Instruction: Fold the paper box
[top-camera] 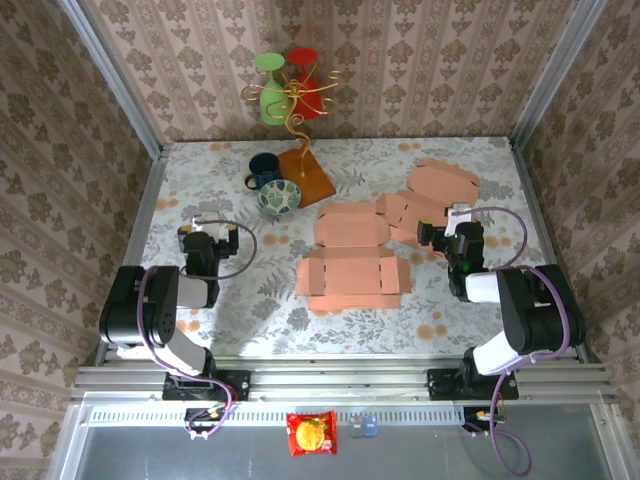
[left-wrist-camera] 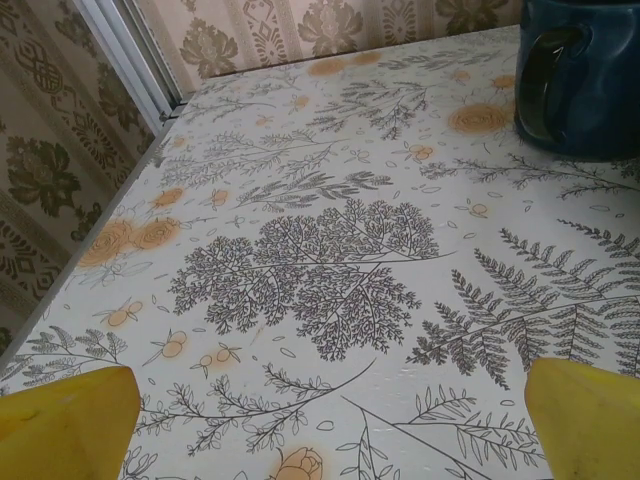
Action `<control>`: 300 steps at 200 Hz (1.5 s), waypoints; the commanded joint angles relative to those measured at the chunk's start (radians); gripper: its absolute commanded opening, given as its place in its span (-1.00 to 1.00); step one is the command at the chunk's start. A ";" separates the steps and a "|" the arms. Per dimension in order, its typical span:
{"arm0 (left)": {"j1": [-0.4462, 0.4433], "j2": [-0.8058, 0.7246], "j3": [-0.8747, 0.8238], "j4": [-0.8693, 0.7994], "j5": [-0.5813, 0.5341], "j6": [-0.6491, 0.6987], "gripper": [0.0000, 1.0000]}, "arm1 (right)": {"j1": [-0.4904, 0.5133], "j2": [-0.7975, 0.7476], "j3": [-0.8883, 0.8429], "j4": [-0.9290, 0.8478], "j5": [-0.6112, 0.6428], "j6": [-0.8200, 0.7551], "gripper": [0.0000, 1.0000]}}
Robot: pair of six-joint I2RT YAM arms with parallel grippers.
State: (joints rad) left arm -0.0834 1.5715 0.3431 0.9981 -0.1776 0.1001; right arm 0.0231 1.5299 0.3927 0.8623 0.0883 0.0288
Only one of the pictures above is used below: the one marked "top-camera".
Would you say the pink paper box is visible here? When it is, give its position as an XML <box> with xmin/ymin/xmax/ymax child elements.
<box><xmin>373</xmin><ymin>157</ymin><xmax>482</xmax><ymax>247</ymax></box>
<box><xmin>294</xmin><ymin>199</ymin><xmax>412</xmax><ymax>312</ymax></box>

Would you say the green leaf pattern bowl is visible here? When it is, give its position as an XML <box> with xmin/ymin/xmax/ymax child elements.
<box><xmin>257</xmin><ymin>178</ymin><xmax>303</xmax><ymax>217</ymax></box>

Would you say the dark blue mug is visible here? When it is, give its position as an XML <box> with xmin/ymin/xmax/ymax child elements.
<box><xmin>243</xmin><ymin>152</ymin><xmax>282</xmax><ymax>191</ymax></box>

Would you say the green wine glass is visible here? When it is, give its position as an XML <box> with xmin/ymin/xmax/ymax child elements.
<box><xmin>253</xmin><ymin>52</ymin><xmax>292</xmax><ymax>126</ymax></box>

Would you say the red wine glass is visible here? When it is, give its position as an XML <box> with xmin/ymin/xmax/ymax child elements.
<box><xmin>286</xmin><ymin>47</ymin><xmax>321</xmax><ymax>121</ymax></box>

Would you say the red snack packet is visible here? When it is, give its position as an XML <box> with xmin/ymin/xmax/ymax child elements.
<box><xmin>285</xmin><ymin>409</ymin><xmax>338</xmax><ymax>458</ymax></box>

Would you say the grey metal panel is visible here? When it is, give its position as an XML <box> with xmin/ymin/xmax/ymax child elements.
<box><xmin>49</xmin><ymin>402</ymin><xmax>640</xmax><ymax>480</ymax></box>

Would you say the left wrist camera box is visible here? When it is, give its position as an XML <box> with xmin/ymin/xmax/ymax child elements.
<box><xmin>192</xmin><ymin>212</ymin><xmax>229</xmax><ymax>244</ymax></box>

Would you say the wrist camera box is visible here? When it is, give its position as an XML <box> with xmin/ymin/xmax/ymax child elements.
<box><xmin>192</xmin><ymin>212</ymin><xmax>229</xmax><ymax>244</ymax></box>
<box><xmin>446</xmin><ymin>202</ymin><xmax>475</xmax><ymax>236</ymax></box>

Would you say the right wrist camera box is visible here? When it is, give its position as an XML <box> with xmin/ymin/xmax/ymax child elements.
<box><xmin>446</xmin><ymin>202</ymin><xmax>475</xmax><ymax>236</ymax></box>

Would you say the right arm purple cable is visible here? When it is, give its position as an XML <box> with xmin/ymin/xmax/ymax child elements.
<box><xmin>452</xmin><ymin>207</ymin><xmax>571</xmax><ymax>476</ymax></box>

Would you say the aluminium side rail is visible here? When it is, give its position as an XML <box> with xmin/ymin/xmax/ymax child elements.
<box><xmin>505</xmin><ymin>135</ymin><xmax>594</xmax><ymax>365</ymax></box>
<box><xmin>93</xmin><ymin>143</ymin><xmax>174</xmax><ymax>366</ymax></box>

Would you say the gold wire rack wooden base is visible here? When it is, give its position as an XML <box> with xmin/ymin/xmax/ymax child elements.
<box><xmin>240</xmin><ymin>68</ymin><xmax>344</xmax><ymax>209</ymax></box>

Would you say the black connector bracket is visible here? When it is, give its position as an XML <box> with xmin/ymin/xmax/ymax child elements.
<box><xmin>462</xmin><ymin>405</ymin><xmax>507</xmax><ymax>437</ymax></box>
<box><xmin>183</xmin><ymin>406</ymin><xmax>235</xmax><ymax>442</ymax></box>

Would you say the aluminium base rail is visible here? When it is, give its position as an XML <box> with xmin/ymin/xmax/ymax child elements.
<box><xmin>69</xmin><ymin>355</ymin><xmax>621</xmax><ymax>404</ymax></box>

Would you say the perforated metal cable duct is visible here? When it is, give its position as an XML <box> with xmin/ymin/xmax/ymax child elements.
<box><xmin>84</xmin><ymin>403</ymin><xmax>469</xmax><ymax>426</ymax></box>

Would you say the aluminium frame post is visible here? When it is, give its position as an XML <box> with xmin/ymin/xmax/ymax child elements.
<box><xmin>508</xmin><ymin>0</ymin><xmax>610</xmax><ymax>149</ymax></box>
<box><xmin>55</xmin><ymin>0</ymin><xmax>167</xmax><ymax>160</ymax></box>

